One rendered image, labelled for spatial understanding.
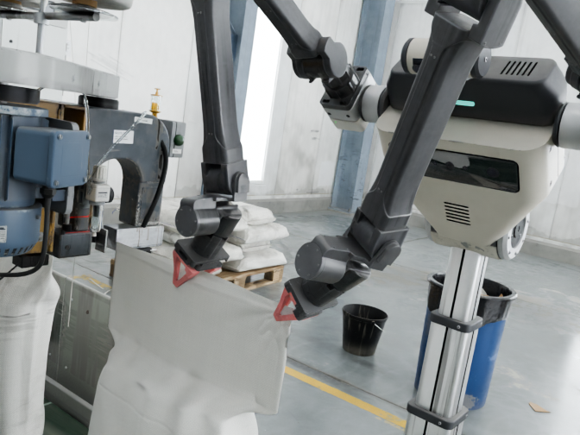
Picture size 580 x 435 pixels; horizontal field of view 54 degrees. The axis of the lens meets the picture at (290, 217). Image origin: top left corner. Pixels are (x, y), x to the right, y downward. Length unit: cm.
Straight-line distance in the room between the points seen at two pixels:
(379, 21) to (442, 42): 923
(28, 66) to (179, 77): 597
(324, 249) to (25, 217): 50
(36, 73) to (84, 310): 118
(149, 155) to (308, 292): 63
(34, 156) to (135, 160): 46
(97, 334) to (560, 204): 770
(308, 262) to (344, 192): 907
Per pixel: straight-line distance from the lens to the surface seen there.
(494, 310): 316
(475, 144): 122
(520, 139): 122
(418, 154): 81
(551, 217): 900
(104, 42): 628
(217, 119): 104
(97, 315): 199
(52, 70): 102
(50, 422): 197
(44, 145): 96
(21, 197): 103
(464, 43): 75
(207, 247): 110
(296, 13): 123
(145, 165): 141
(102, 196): 128
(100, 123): 132
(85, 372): 209
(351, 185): 986
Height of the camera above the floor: 137
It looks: 9 degrees down
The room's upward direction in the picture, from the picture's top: 8 degrees clockwise
